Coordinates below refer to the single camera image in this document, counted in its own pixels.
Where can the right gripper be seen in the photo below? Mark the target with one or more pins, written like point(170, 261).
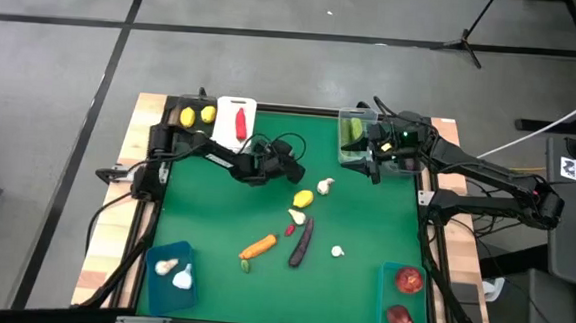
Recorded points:
point(402, 138)

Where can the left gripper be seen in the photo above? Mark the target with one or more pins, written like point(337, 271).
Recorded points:
point(263, 165)

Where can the yellow lemon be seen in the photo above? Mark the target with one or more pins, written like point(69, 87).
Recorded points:
point(208, 114)
point(303, 198)
point(187, 116)

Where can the green cucumber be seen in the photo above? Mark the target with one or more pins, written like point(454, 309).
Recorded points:
point(345, 135)
point(356, 128)

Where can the cream garlic bulb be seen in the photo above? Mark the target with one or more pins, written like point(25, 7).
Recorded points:
point(297, 216)

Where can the small red pepper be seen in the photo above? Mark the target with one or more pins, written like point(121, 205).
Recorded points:
point(290, 230)

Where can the long red pepper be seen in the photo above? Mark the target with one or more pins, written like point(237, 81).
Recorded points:
point(240, 123)

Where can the orange carrot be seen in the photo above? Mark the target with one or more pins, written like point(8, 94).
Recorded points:
point(258, 246)

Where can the small white garlic bulb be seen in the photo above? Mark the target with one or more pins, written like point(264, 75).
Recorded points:
point(337, 251)

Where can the small green pepper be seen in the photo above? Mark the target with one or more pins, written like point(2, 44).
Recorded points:
point(245, 265)

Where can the large white garlic bulb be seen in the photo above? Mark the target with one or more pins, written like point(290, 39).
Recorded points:
point(183, 279)

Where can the tan garlic bulb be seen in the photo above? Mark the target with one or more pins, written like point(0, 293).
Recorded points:
point(165, 265)

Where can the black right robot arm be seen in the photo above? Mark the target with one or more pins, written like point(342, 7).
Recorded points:
point(493, 171)

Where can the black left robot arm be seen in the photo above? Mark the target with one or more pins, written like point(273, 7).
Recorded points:
point(223, 160)

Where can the clear plastic bin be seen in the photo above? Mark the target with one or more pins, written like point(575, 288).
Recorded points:
point(350, 159)

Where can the dark grey translucent bin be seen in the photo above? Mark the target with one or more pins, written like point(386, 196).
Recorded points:
point(196, 126)
point(416, 171)

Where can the white plastic bin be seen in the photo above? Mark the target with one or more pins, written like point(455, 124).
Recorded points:
point(225, 127)

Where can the green table mat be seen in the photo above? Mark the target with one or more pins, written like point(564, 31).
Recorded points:
point(214, 222)

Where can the wooden table side board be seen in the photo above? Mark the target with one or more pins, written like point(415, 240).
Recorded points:
point(143, 117)
point(453, 242)

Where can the teal plastic bin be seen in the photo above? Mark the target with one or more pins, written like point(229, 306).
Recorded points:
point(386, 300)

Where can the black tripod stand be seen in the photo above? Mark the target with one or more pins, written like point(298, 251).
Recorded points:
point(463, 43)

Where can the dark blue plastic bin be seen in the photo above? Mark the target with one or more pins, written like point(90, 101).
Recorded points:
point(164, 299)

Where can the small white floor object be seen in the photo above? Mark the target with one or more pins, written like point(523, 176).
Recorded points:
point(493, 287)

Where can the dark grey desk panel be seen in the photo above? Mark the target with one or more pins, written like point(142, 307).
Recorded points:
point(573, 244)

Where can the dark grey floor case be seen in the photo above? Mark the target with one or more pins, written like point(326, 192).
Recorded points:
point(534, 307)

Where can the black floor bar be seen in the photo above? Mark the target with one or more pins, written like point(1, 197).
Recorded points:
point(38, 315)

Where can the black table frame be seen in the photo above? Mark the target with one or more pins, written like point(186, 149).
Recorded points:
point(301, 110)

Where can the silver mounting bracket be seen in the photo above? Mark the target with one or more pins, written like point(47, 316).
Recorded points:
point(426, 197)

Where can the black stand frame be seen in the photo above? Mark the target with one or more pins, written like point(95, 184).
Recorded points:
point(545, 126)

